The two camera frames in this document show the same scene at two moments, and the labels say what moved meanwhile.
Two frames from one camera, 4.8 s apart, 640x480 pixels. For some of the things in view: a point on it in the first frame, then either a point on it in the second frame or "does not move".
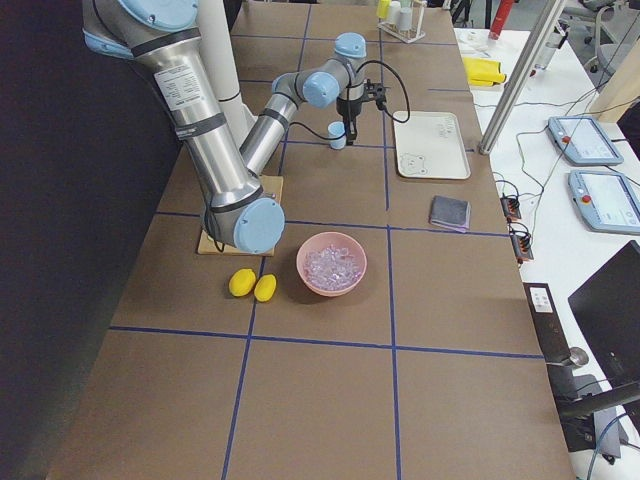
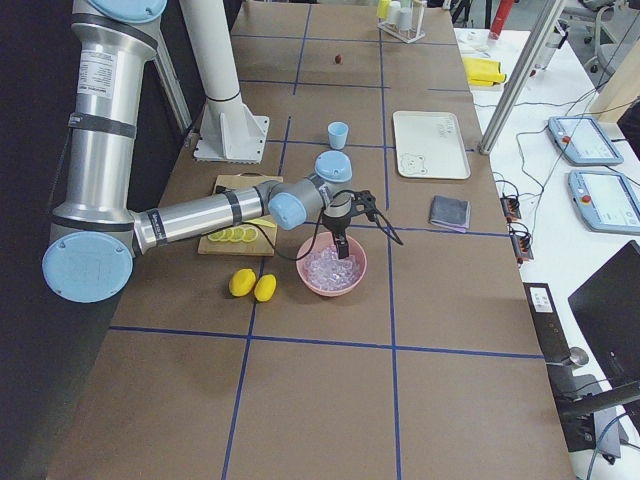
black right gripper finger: x=350 y=127 to x=340 y=238
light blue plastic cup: x=337 y=135 does not move
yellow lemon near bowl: x=265 y=288 does not move
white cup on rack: x=395 y=11 does not move
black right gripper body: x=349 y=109 to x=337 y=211
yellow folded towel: x=483 y=72 does not move
